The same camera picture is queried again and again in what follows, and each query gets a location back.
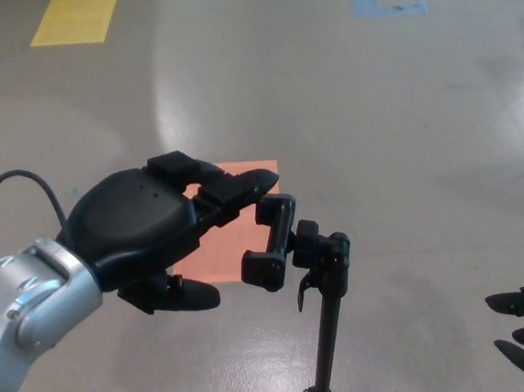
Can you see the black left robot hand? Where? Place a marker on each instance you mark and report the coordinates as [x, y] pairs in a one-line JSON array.
[[131, 221]]

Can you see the black phone stand with clamp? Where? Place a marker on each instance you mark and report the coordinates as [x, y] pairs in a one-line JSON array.
[[329, 318]]

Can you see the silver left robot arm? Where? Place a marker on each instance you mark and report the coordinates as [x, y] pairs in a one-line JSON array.
[[28, 308]]

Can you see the orange rectangular floor marker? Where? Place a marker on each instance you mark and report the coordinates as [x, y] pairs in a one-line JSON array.
[[230, 254]]

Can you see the yellow rectangular floor marker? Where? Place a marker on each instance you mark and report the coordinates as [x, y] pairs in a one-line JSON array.
[[75, 17]]

